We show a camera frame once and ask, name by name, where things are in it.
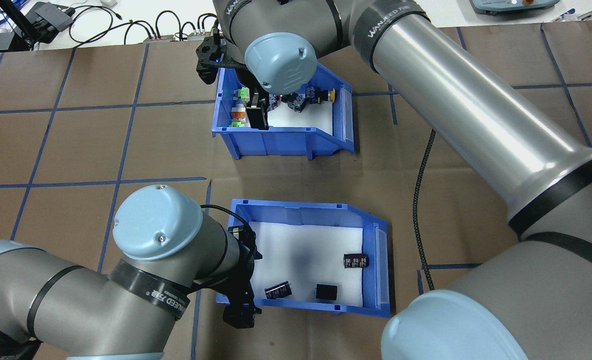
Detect yellow push button switch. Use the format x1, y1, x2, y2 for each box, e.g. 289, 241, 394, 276
305, 86, 338, 105

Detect thin black cable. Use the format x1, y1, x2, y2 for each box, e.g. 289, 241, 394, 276
196, 13, 221, 36
155, 10, 182, 36

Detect black printed cylindrical capacitor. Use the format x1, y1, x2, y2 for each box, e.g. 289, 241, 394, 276
343, 253, 370, 270
265, 280, 293, 301

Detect light blue teach pendant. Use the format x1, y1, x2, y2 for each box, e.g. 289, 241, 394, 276
470, 0, 560, 16

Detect black corrugated cable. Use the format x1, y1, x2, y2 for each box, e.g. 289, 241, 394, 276
413, 129, 436, 292
199, 202, 251, 238

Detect black power box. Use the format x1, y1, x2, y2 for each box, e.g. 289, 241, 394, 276
26, 1, 75, 44

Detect black blue switch component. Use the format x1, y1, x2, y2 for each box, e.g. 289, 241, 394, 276
281, 92, 307, 114

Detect blue plastic storage bin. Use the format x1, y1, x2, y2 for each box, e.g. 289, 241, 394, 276
212, 62, 355, 161
216, 198, 391, 319

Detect black stand bar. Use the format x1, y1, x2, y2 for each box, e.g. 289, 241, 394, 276
0, 0, 39, 48

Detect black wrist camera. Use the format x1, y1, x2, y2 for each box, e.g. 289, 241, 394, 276
196, 29, 229, 85

